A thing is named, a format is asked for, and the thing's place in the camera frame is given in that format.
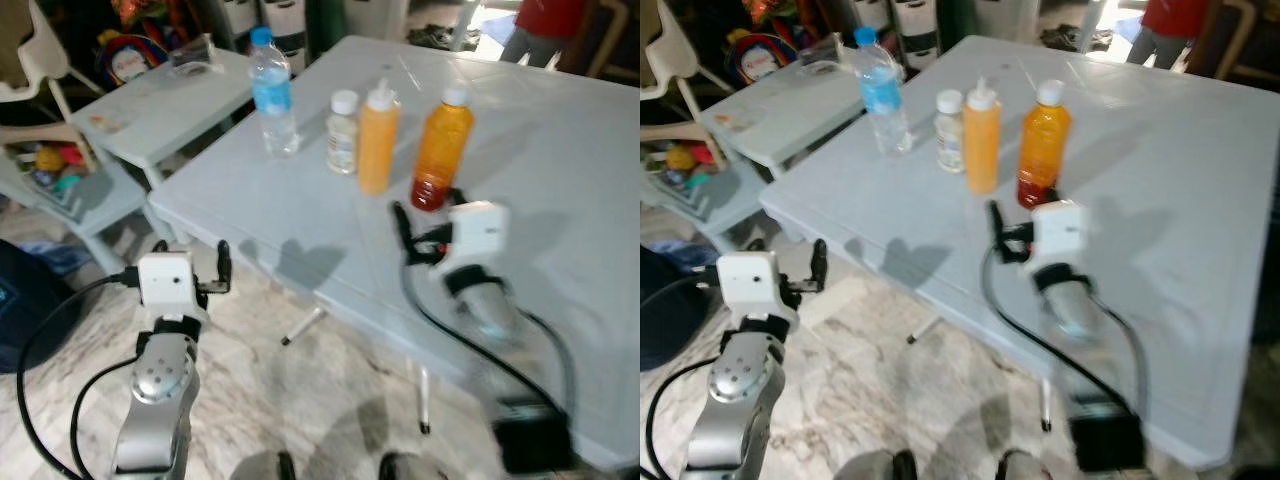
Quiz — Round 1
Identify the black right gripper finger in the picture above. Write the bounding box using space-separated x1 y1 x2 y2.
986 200 1008 264
391 202 414 264

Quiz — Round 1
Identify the low pale blue table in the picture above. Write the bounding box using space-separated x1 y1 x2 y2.
640 150 766 251
0 150 153 273

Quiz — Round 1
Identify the orange squeeze bottle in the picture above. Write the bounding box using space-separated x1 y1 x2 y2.
962 77 1004 196
356 77 402 197

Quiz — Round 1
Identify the orange juice bottle white cap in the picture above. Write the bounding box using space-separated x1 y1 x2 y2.
410 83 477 213
1016 79 1074 210

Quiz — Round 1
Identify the small white capped bottle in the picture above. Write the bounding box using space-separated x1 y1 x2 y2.
326 90 360 176
934 89 967 175

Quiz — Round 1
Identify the dark blue bag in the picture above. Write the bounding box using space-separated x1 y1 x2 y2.
0 240 87 377
640 245 708 373

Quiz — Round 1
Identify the small pale blue plastic table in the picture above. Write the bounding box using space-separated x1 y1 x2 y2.
697 58 867 183
75 45 257 187

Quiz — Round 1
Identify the large pale blue plastic table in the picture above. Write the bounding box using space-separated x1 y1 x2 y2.
148 35 641 471
760 35 1280 469

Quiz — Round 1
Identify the clear water bottle blue cap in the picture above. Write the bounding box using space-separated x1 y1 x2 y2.
248 27 301 159
853 27 914 157

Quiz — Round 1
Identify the colourful printed bag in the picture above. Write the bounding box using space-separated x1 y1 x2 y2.
726 28 799 83
98 30 173 88

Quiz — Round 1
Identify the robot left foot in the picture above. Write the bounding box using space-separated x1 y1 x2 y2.
834 451 917 480
231 451 297 480

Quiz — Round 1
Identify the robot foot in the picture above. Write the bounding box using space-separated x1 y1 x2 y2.
379 451 443 480
231 451 297 480
834 451 917 480
994 449 1053 480

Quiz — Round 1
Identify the clear plastic container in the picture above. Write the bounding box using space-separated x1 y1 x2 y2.
167 34 227 80
798 33 859 76

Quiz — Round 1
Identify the white plastic chair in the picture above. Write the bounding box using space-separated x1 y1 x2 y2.
640 0 703 127
0 0 77 127

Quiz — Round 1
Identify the black rectangular box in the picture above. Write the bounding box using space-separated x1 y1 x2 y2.
494 398 579 474
1067 404 1147 472

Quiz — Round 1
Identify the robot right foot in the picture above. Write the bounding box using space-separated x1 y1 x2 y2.
379 451 443 480
994 449 1053 480

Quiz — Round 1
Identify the person in red shirt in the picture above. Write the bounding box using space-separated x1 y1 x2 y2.
1124 0 1213 70
499 0 593 70

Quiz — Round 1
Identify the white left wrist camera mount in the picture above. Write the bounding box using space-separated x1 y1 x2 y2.
716 251 782 313
136 252 200 313

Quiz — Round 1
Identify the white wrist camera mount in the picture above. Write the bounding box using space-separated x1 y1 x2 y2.
716 251 782 313
438 200 510 273
136 252 200 313
1028 199 1089 268

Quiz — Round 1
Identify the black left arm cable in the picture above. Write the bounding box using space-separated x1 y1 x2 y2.
642 274 723 480
14 268 143 480

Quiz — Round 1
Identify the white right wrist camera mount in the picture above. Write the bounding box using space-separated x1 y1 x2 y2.
438 200 510 273
1028 199 1089 268

